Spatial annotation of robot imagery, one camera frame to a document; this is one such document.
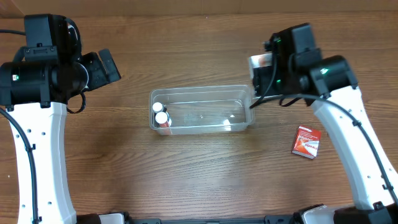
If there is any white blue plaster box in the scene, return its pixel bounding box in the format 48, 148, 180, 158
248, 53, 272, 79

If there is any black bottle white cap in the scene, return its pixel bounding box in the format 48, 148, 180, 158
152, 102, 169, 115

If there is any orange tube white cap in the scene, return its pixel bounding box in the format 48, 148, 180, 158
155, 112, 172, 135

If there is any red orange medicine box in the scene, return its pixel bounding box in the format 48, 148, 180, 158
291, 126, 322, 159

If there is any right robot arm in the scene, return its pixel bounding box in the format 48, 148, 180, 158
249, 23, 397, 223

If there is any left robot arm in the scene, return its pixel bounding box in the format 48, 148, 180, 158
1, 14, 129, 223

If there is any clear plastic container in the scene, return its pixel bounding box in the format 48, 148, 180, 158
149, 85, 254, 135

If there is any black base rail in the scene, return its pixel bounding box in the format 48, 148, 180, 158
99, 213, 312, 224

